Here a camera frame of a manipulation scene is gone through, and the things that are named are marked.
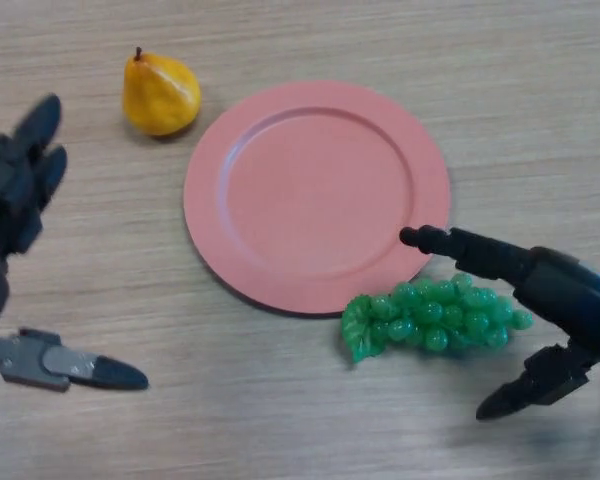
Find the green grapes bunch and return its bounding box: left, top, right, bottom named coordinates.
left=340, top=272, right=535, bottom=364

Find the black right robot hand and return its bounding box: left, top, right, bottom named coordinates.
left=398, top=224, right=600, bottom=422

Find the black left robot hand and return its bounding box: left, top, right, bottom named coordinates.
left=0, top=93, right=150, bottom=393

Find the yellow pear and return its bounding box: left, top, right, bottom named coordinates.
left=122, top=46, right=202, bottom=138

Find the pink round plate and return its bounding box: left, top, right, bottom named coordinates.
left=182, top=80, right=452, bottom=317

